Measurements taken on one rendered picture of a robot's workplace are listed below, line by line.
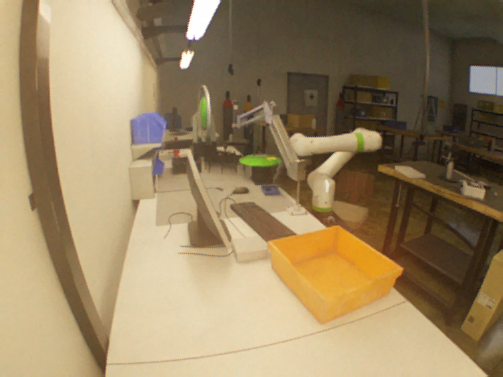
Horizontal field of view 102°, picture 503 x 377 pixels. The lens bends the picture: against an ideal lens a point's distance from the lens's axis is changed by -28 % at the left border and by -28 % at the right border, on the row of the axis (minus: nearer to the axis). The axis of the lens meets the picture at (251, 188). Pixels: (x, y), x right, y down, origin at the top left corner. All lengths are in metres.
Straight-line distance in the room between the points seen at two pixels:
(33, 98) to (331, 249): 1.09
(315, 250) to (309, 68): 6.46
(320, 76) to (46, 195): 7.14
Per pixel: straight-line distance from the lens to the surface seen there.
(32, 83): 0.57
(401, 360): 0.81
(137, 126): 1.89
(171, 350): 0.78
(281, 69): 7.01
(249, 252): 1.06
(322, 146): 1.58
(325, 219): 1.65
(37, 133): 0.56
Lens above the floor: 1.51
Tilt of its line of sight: 19 degrees down
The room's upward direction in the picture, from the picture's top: straight up
